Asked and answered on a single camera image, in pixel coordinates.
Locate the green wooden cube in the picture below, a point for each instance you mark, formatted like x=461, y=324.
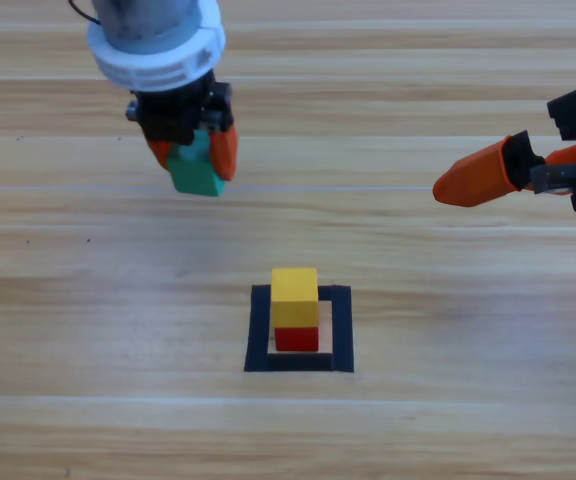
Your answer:
x=195, y=177

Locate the yellow wooden cube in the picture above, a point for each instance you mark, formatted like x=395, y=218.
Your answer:
x=293, y=300

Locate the red wooden cube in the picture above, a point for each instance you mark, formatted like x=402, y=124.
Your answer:
x=295, y=340

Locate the white wrist flange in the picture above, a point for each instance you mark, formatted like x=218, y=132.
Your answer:
x=158, y=75

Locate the black tape square outline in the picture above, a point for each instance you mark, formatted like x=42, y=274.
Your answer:
x=258, y=330

